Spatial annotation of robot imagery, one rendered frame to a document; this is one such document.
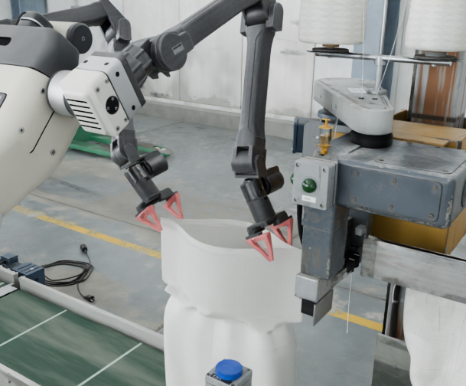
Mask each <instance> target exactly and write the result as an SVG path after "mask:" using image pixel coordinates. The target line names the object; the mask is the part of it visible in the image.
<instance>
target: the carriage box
mask: <svg viewBox="0 0 466 386"><path fill-rule="evenodd" d="M407 118H408V110H407V109H401V110H400V111H399V112H397V113H394V117H393V130H392V132H397V133H403V134H409V135H415V136H425V137H431V138H436V139H447V140H450V142H449V143H448V144H447V145H446V146H445V148H451V149H460V150H466V117H465V118H464V126H463V129H459V128H454V127H448V126H442V125H435V124H429V123H418V122H407ZM465 234H466V207H465V208H464V210H463V211H462V212H461V213H460V214H459V215H458V216H457V217H456V219H455V220H454V221H453V222H452V224H451V225H450V226H449V227H448V228H445V229H441V228H436V227H430V226H426V225H423V224H417V223H412V222H409V221H403V220H399V219H395V218H389V217H385V216H382V215H378V214H373V225H372V232H371V235H373V236H375V237H378V238H381V239H384V240H391V241H394V242H397V243H401V244H406V245H409V246H413V247H419V248H422V249H426V250H431V251H435V252H438V253H442V254H447V255H450V254H451V252H452V251H453V250H454V249H455V248H456V246H457V245H458V243H459V242H460V241H461V239H462V238H463V236H464V235H465Z"/></svg>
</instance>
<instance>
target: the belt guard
mask: <svg viewBox="0 0 466 386"><path fill-rule="evenodd" d="M347 87H359V88H363V89H364V90H365V91H367V89H369V88H375V81H373V80H365V79H363V85H362V79H358V78H346V77H329V78H321V79H317V80H315V81H314V96H313V99H314V100H315V101H316V102H318V103H319V104H321V105H322V106H323V107H324V108H325V109H326V110H328V111H329V112H331V113H332V114H333V115H335V116H336V117H337V118H338V119H340V120H341V121H342V122H343V123H345V124H346V125H348V126H349V127H350V128H351V129H352V130H354V131H356V132H358V133H362V134H366V135H375V136H380V135H386V134H389V133H391V132H392V130H393V117H394V108H393V105H392V104H391V102H390V101H389V99H388V97H387V96H386V94H383V95H379V94H370V93H362V97H363V98H364V99H358V98H359V97H361V93H351V92H350V91H349V90H348V89H347ZM375 97H376V98H377V99H378V100H372V98H375Z"/></svg>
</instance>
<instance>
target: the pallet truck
mask: <svg viewBox="0 0 466 386"><path fill-rule="evenodd" d="M90 140H92V141H96V142H102V143H106V144H111V143H112V137H111V136H106V135H102V134H98V133H94V132H87V131H85V130H84V129H83V127H82V126H81V125H80V126H79V128H78V130H77V132H76V134H75V136H74V138H73V140H72V142H71V144H70V146H69V148H72V149H78V150H82V151H85V152H91V153H96V154H99V155H105V156H109V157H111V152H110V147H108V146H101V145H97V144H93V143H90V142H87V141H90ZM138 150H140V151H143V152H153V151H154V150H158V151H159V152H160V153H161V154H162V155H163V156H165V155H166V156H170V154H171V153H173V154H174V152H173V151H172V150H171V149H169V148H166V147H164V146H158V145H154V144H150V143H147V142H139V141H138Z"/></svg>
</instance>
